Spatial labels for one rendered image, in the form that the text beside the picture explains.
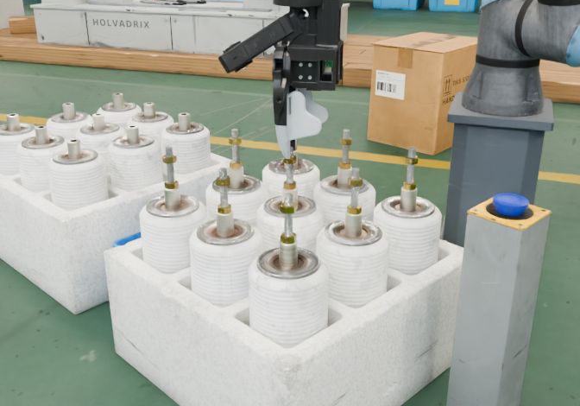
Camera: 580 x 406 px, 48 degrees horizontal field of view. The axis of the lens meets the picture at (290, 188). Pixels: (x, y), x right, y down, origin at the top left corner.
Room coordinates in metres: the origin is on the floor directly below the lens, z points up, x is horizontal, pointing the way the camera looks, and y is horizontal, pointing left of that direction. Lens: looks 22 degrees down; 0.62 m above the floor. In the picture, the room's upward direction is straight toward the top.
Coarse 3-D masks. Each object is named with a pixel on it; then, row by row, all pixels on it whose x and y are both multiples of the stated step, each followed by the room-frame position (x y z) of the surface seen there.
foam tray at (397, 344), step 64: (128, 256) 0.84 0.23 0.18; (448, 256) 0.84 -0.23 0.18; (128, 320) 0.82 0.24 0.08; (192, 320) 0.70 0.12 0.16; (384, 320) 0.69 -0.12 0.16; (448, 320) 0.80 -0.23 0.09; (192, 384) 0.70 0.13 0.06; (256, 384) 0.61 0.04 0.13; (320, 384) 0.61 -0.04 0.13; (384, 384) 0.70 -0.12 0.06
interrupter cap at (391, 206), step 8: (384, 200) 0.86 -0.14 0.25; (392, 200) 0.87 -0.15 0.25; (416, 200) 0.87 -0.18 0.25; (424, 200) 0.87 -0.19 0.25; (384, 208) 0.84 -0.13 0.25; (392, 208) 0.84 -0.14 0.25; (416, 208) 0.85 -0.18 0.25; (424, 208) 0.84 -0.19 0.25; (432, 208) 0.84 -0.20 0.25; (400, 216) 0.81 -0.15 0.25; (408, 216) 0.81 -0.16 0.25; (416, 216) 0.81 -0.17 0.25; (424, 216) 0.82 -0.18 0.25
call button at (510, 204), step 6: (498, 198) 0.70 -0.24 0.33; (504, 198) 0.70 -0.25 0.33; (510, 198) 0.70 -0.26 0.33; (516, 198) 0.70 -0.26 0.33; (522, 198) 0.70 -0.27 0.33; (498, 204) 0.69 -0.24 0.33; (504, 204) 0.68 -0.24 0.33; (510, 204) 0.68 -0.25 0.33; (516, 204) 0.68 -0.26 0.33; (522, 204) 0.68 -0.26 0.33; (528, 204) 0.69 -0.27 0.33; (498, 210) 0.69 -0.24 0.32; (504, 210) 0.68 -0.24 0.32; (510, 210) 0.68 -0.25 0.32; (516, 210) 0.68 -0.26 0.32; (522, 210) 0.68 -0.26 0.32
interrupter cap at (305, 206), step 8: (272, 200) 0.87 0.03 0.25; (280, 200) 0.87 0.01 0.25; (304, 200) 0.87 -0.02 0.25; (312, 200) 0.86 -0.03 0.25; (264, 208) 0.84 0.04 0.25; (272, 208) 0.84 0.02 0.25; (304, 208) 0.84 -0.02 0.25; (312, 208) 0.84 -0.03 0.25; (280, 216) 0.82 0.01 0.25; (296, 216) 0.81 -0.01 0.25; (304, 216) 0.82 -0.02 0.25
